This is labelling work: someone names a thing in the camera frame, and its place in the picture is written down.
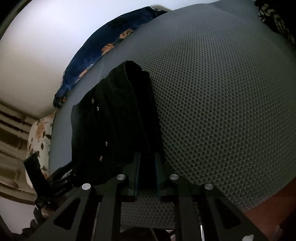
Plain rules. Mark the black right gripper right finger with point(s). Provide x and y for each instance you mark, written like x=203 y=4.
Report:
x=203 y=212

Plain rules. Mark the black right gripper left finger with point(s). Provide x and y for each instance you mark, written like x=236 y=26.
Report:
x=92 y=214

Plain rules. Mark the black pants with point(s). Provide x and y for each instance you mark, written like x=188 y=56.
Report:
x=116 y=130

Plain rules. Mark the grey textured mat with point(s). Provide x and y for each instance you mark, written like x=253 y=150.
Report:
x=224 y=85

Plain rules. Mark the dark blue floral blanket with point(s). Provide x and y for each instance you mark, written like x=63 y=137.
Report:
x=99 y=43

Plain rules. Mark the black and white patterned cloth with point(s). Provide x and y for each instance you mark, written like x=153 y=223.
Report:
x=278 y=16

